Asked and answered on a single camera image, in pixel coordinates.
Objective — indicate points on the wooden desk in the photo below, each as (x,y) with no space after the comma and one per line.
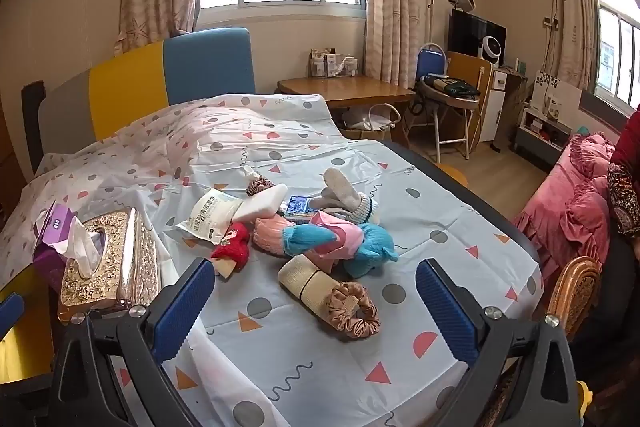
(345,89)

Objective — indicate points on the red knitted doll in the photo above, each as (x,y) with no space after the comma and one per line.
(232,244)

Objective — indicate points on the black monitor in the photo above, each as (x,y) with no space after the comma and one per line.
(470,32)

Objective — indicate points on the white woven basket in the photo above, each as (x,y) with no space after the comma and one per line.
(370,124)

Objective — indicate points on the wooden folding board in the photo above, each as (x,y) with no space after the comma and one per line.
(465,67)

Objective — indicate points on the desktop cosmetics organizer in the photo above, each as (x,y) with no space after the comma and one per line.
(332,64)

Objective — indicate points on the white cabinet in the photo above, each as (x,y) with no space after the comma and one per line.
(492,107)

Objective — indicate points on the black bag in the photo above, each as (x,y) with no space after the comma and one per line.
(457,88)

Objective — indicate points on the white desk fan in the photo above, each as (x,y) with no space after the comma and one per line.
(488,47)

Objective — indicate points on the grey yellow blue sofa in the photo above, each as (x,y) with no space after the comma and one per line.
(130,92)

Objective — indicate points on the pink knitted sock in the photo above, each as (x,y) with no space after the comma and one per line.
(267,232)

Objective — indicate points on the purple cardboard box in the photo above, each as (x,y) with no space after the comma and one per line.
(57,227)

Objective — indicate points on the pink ruffled bedspread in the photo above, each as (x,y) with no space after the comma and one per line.
(565,207)

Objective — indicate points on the ornate gold tissue box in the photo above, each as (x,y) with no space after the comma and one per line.
(115,267)

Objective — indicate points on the patterned dark scrunchie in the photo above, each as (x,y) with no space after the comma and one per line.
(262,184)

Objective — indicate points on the beige elastic bandage roll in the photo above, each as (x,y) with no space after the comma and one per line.
(305,279)

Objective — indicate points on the carved wooden chair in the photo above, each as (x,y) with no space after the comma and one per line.
(575,282)

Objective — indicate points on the white leaf print box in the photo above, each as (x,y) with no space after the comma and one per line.
(555,99)

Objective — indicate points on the blue milk carton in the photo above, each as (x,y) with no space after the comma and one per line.
(299,206)

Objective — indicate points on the pink satin scrunchie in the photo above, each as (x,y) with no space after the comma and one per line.
(345,294)

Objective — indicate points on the white wipes packet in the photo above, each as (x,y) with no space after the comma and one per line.
(207,217)

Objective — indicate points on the cream knitted sock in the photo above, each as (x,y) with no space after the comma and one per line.
(340,192)

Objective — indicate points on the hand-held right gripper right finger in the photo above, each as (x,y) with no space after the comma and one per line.
(447,312)

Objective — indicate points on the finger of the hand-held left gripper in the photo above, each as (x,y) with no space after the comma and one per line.
(10,312)

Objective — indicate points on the beige corner curtain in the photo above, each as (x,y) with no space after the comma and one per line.
(575,7)

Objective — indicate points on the grey low shelf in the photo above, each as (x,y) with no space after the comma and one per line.
(540,142)

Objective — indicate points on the blue plush toy pink dress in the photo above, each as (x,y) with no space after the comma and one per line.
(300,239)

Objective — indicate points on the white foam sponge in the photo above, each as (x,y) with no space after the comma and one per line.
(260,204)

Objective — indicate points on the white folding chair with bag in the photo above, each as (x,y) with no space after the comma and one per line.
(450,104)

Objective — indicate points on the blue chair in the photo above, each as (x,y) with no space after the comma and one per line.
(429,62)

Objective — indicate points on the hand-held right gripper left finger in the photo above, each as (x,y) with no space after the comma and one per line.
(185,307)

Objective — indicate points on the patterned plastic tablecloth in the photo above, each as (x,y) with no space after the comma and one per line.
(320,157)

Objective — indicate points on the side window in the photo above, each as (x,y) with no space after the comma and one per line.
(615,47)

